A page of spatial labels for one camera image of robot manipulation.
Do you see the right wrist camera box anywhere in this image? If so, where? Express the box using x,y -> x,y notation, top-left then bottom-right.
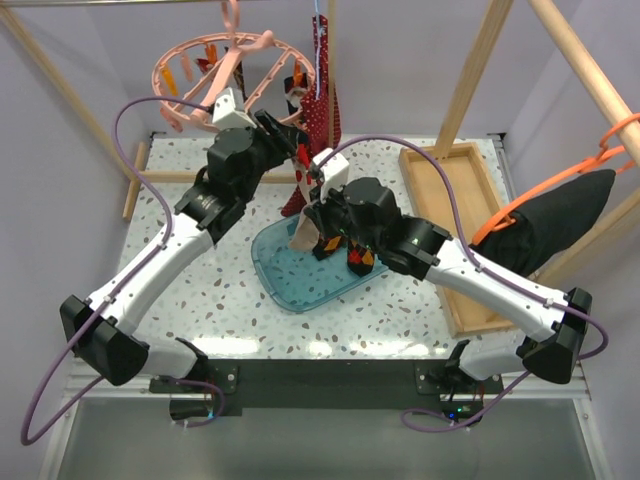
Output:
309,148 -> 350,203

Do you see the red polka dot garment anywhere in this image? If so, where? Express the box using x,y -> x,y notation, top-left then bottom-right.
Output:
280,14 -> 344,219

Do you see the navy santa sock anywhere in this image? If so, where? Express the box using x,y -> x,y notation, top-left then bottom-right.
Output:
284,73 -> 309,115

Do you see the orange plastic hanger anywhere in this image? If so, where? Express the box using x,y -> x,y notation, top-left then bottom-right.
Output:
471,113 -> 639,246

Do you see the black garment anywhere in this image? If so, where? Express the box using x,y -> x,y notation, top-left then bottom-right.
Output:
471,169 -> 616,277

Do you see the teal transparent plastic basin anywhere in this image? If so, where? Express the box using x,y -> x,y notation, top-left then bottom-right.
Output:
251,215 -> 388,313

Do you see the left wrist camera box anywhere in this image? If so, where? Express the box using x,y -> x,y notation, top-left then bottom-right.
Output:
212,87 -> 255,131

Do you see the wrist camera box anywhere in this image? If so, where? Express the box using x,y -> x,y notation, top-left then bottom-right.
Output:
309,148 -> 350,203
212,87 -> 255,131

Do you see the wooden drying rack frame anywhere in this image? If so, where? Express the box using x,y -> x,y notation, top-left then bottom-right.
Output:
0,0 -> 640,291

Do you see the red black argyle sock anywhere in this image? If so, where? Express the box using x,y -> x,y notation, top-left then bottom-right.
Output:
312,236 -> 375,277

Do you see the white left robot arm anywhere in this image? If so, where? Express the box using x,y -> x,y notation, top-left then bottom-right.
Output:
60,110 -> 302,392

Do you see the red beige knit sock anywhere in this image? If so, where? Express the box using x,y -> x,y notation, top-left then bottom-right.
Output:
288,142 -> 324,251

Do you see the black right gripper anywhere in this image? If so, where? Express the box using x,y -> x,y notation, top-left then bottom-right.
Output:
304,177 -> 382,254

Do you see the blue wire hanger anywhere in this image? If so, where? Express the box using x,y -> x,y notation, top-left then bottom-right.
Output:
312,0 -> 329,100

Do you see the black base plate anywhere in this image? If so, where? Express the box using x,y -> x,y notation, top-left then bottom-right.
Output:
149,359 -> 503,420

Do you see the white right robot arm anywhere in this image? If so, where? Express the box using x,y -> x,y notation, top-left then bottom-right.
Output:
304,177 -> 591,393

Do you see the brown yellow argyle sock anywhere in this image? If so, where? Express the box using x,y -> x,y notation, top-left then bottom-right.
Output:
233,62 -> 248,101

